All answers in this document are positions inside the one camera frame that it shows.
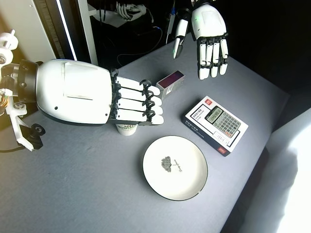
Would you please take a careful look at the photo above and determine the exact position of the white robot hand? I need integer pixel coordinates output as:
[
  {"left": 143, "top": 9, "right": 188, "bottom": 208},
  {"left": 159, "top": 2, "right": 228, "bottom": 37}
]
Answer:
[
  {"left": 35, "top": 59, "right": 165, "bottom": 127},
  {"left": 172, "top": 2, "right": 229, "bottom": 81}
]

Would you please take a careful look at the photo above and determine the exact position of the white paper cup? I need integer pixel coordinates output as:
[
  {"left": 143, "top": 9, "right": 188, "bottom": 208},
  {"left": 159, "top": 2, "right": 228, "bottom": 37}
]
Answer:
[{"left": 115, "top": 122, "right": 139, "bottom": 136}]

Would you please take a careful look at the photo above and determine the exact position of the small maroon box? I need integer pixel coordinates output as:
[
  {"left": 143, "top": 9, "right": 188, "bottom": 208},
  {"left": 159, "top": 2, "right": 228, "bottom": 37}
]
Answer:
[{"left": 155, "top": 70, "right": 187, "bottom": 100}]

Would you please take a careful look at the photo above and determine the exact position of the spare white robot hand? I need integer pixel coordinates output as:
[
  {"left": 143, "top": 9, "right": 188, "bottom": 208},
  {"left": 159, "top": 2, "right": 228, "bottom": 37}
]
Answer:
[{"left": 115, "top": 1, "right": 148, "bottom": 22}]

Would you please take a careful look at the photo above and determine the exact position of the white calculator box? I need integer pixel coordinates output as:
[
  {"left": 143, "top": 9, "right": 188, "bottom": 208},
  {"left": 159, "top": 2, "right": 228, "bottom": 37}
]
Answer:
[{"left": 181, "top": 95, "right": 249, "bottom": 157}]

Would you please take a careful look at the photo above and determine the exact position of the white plate with dark rim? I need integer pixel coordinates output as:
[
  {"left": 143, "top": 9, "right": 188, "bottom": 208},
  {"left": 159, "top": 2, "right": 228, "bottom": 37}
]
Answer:
[{"left": 142, "top": 135, "right": 208, "bottom": 201}]

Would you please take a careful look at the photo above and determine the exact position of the white sheet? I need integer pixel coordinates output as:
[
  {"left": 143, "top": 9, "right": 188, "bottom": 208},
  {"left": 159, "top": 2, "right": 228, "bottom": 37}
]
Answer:
[{"left": 93, "top": 9, "right": 129, "bottom": 29}]

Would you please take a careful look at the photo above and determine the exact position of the white cabinet panel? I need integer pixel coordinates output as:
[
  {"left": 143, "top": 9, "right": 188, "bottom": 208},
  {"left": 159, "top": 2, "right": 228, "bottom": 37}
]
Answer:
[{"left": 0, "top": 0, "right": 58, "bottom": 64}]

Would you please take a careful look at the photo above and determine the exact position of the grey table cloth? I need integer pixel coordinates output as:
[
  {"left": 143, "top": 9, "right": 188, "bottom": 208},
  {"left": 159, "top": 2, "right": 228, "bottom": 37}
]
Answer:
[{"left": 0, "top": 33, "right": 291, "bottom": 233}]

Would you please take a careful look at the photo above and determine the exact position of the white cable adapter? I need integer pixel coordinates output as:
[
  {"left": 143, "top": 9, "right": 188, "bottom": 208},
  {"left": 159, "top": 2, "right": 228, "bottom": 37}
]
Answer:
[{"left": 166, "top": 7, "right": 176, "bottom": 44}]

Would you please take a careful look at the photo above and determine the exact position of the black cable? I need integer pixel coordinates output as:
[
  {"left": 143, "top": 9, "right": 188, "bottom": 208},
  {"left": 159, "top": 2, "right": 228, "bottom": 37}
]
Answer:
[{"left": 117, "top": 25, "right": 163, "bottom": 68}]

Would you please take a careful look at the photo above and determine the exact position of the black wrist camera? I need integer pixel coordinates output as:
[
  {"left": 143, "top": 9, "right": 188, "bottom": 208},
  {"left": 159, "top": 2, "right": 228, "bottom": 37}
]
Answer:
[{"left": 24, "top": 123, "right": 46, "bottom": 150}]

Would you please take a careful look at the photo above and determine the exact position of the white frame post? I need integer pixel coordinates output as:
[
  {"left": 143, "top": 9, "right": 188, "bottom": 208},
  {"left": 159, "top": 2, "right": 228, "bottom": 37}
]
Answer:
[{"left": 77, "top": 0, "right": 99, "bottom": 66}]

